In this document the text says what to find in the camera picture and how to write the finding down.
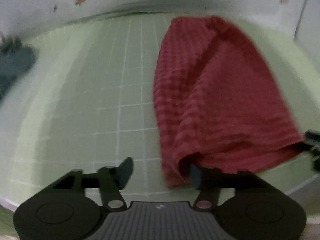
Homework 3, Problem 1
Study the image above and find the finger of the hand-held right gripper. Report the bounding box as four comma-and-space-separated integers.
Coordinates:
303, 129, 320, 173

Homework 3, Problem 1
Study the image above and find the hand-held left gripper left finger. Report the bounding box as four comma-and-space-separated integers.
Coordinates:
53, 157, 134, 209

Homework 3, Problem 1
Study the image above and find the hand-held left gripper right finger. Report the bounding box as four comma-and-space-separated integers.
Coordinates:
189, 164, 275, 209

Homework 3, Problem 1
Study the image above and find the red checked cloth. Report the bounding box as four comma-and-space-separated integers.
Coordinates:
153, 15, 307, 189

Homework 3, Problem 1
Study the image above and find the green cutting mat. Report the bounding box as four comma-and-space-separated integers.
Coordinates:
0, 11, 320, 222

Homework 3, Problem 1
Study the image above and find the dark teal denim garment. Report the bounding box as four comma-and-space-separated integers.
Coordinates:
0, 37, 36, 102

